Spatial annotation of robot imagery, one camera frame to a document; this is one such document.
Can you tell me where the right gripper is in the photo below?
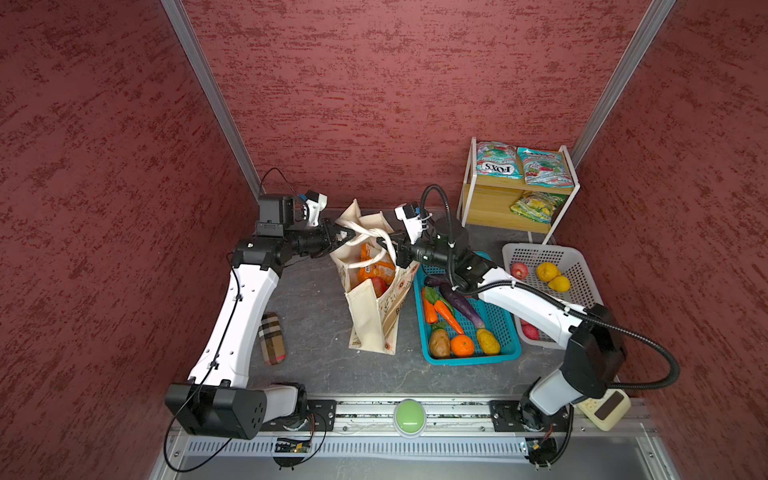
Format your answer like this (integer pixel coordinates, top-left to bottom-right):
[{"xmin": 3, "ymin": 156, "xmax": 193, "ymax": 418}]
[{"xmin": 381, "ymin": 227, "xmax": 458, "ymax": 269}]

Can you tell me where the orange candy bag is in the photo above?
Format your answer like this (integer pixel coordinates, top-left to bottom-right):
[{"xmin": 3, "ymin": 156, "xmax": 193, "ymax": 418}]
[{"xmin": 357, "ymin": 243, "xmax": 396, "ymax": 286}]

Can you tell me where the cream canvas grocery bag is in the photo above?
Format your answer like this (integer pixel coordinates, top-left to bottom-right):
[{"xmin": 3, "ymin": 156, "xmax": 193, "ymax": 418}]
[{"xmin": 331, "ymin": 201, "xmax": 419, "ymax": 355}]

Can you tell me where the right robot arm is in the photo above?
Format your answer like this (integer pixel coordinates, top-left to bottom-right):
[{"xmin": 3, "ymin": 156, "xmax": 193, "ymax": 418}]
[{"xmin": 387, "ymin": 184, "xmax": 680, "ymax": 431}]

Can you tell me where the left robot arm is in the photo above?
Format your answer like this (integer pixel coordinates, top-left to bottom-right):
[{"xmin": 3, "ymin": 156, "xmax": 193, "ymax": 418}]
[{"xmin": 165, "ymin": 190, "xmax": 355, "ymax": 442}]

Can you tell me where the teal candy bag left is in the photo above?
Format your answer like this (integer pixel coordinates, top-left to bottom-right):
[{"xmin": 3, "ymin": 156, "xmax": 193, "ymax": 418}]
[{"xmin": 476, "ymin": 141, "xmax": 523, "ymax": 180}]

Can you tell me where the teal candy bag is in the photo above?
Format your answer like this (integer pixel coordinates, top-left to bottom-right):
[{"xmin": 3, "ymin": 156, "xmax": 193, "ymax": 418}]
[
  {"xmin": 517, "ymin": 147, "xmax": 575, "ymax": 188},
  {"xmin": 476, "ymin": 141, "xmax": 523, "ymax": 180}
]

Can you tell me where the green yellow candy bag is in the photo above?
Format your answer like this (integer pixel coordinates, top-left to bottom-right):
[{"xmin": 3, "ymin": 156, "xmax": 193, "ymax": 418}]
[{"xmin": 510, "ymin": 192, "xmax": 568, "ymax": 224}]

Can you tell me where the teal candy bag right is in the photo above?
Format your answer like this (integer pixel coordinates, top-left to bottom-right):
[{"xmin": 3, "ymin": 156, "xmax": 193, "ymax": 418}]
[{"xmin": 517, "ymin": 147, "xmax": 575, "ymax": 188}]

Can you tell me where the orange carrot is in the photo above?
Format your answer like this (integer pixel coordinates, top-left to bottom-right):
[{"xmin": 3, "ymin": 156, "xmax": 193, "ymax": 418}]
[
  {"xmin": 433, "ymin": 300, "xmax": 464, "ymax": 335},
  {"xmin": 422, "ymin": 287, "xmax": 438, "ymax": 325}
]

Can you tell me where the purple eggplant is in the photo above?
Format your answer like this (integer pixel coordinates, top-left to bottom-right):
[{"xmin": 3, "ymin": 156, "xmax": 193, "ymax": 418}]
[{"xmin": 438, "ymin": 283, "xmax": 485, "ymax": 329}]

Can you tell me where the white wooden shelf rack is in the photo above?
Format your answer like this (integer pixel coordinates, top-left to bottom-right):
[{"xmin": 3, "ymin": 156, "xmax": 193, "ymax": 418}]
[{"xmin": 456, "ymin": 137, "xmax": 581, "ymax": 245}]

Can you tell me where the teal plastic basket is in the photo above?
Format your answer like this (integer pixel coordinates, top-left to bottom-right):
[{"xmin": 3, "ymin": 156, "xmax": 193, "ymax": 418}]
[{"xmin": 413, "ymin": 265, "xmax": 521, "ymax": 366}]

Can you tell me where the small red apple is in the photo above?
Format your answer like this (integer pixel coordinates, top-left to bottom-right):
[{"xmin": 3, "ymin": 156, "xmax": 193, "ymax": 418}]
[{"xmin": 510, "ymin": 262, "xmax": 529, "ymax": 280}]

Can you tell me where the potato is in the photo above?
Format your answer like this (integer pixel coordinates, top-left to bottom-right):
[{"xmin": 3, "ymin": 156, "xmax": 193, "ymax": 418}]
[{"xmin": 428, "ymin": 329, "xmax": 451, "ymax": 359}]

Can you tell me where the orange tangerine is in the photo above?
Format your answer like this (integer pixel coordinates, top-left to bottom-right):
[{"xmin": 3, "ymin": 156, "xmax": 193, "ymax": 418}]
[{"xmin": 450, "ymin": 335, "xmax": 475, "ymax": 358}]

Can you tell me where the yellow corn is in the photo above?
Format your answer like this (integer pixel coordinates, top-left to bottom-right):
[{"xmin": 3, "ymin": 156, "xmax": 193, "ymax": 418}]
[{"xmin": 476, "ymin": 329, "xmax": 501, "ymax": 356}]

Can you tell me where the yellow bell pepper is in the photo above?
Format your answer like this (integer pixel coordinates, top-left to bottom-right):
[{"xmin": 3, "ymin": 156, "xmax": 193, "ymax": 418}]
[{"xmin": 536, "ymin": 262, "xmax": 561, "ymax": 283}]

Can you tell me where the plaid case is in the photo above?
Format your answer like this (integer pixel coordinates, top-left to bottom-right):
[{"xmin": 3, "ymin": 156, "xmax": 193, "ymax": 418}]
[{"xmin": 258, "ymin": 313, "xmax": 286, "ymax": 365}]

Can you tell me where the yellow lemon white basket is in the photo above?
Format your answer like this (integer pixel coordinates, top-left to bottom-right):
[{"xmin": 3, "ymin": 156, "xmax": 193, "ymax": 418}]
[{"xmin": 548, "ymin": 275, "xmax": 571, "ymax": 293}]

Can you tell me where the white plastic basket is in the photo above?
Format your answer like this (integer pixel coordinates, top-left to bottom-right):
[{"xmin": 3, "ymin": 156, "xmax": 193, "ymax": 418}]
[{"xmin": 496, "ymin": 243, "xmax": 604, "ymax": 354}]

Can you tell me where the green push button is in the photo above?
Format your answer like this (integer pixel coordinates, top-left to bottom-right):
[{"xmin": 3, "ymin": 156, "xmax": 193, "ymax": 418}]
[{"xmin": 393, "ymin": 399, "xmax": 427, "ymax": 438}]

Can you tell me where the cream calculator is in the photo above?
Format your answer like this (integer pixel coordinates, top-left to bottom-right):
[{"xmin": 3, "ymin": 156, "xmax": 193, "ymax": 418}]
[{"xmin": 576, "ymin": 389, "xmax": 631, "ymax": 432}]

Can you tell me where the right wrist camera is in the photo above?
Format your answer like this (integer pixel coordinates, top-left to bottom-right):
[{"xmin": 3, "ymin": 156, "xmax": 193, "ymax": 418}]
[{"xmin": 395, "ymin": 202, "xmax": 428, "ymax": 245}]

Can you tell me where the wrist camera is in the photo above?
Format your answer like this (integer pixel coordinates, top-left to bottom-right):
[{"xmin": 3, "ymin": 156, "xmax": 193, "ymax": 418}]
[
  {"xmin": 302, "ymin": 190, "xmax": 328, "ymax": 228},
  {"xmin": 395, "ymin": 202, "xmax": 428, "ymax": 245}
]

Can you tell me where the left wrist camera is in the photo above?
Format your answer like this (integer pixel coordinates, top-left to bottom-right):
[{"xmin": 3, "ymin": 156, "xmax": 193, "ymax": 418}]
[{"xmin": 302, "ymin": 190, "xmax": 328, "ymax": 228}]

